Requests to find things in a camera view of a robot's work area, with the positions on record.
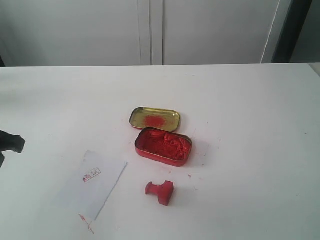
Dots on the red ink tin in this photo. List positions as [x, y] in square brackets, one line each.
[163, 146]

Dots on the gold tin lid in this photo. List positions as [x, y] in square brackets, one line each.
[164, 119]

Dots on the red stamp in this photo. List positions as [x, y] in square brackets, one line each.
[163, 192]

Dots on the white paper sheet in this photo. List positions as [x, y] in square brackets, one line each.
[88, 189]

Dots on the white cabinet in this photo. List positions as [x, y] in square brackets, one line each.
[139, 32]

